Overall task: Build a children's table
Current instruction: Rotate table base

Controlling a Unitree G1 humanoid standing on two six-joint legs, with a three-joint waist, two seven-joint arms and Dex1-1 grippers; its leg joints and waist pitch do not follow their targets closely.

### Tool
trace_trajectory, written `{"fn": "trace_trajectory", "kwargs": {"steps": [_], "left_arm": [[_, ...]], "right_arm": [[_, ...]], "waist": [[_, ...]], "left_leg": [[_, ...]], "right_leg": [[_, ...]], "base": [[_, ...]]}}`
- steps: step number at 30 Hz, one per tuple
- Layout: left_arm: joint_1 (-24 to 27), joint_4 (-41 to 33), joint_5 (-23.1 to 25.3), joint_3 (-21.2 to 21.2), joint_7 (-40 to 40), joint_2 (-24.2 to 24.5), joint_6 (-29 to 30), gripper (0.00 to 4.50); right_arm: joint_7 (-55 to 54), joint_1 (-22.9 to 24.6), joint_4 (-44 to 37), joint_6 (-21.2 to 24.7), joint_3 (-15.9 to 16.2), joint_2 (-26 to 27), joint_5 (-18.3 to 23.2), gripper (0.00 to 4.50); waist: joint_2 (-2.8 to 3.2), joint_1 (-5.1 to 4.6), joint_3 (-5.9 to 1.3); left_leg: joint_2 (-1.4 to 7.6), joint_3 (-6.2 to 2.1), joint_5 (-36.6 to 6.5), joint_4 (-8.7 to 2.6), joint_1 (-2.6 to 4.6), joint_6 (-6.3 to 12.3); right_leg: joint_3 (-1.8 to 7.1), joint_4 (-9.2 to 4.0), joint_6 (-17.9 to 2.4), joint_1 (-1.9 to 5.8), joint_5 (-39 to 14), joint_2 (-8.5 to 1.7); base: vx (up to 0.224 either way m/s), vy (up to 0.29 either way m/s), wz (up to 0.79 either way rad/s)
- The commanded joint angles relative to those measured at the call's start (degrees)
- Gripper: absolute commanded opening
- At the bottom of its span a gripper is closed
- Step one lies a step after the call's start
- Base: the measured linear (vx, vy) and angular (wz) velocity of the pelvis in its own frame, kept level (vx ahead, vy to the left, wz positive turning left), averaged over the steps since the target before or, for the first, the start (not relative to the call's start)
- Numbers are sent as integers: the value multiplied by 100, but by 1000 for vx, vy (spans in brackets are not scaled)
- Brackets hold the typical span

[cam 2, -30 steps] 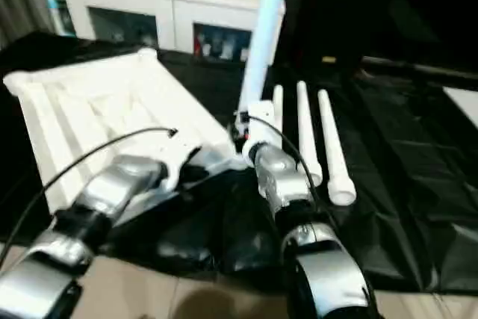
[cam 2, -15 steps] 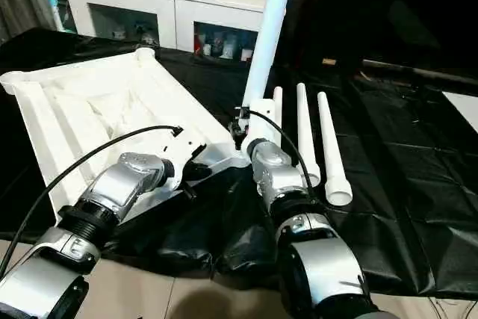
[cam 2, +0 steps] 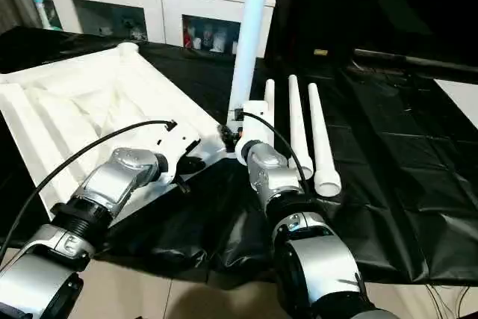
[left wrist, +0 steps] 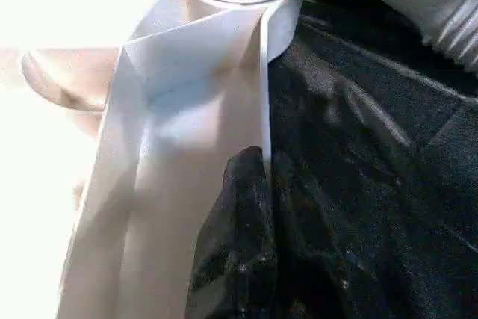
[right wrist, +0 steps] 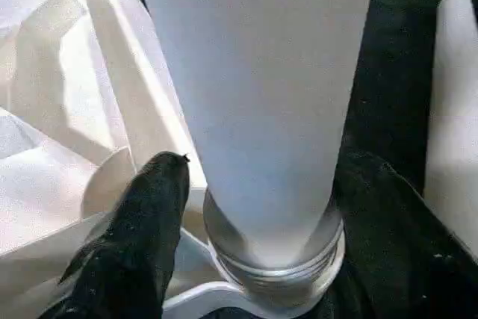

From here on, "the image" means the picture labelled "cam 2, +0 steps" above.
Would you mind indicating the white plastic table leg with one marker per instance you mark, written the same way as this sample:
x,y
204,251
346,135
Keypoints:
x,y
250,35
269,93
297,125
321,140

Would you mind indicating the black work surface mat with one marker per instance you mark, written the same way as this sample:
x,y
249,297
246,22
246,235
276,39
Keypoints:
x,y
418,184

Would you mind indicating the white plastic table top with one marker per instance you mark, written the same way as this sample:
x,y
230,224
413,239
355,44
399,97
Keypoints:
x,y
75,102

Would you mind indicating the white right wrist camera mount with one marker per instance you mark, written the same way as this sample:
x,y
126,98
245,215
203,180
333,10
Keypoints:
x,y
254,121

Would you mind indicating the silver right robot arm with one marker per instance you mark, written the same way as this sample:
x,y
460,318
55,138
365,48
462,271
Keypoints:
x,y
299,214

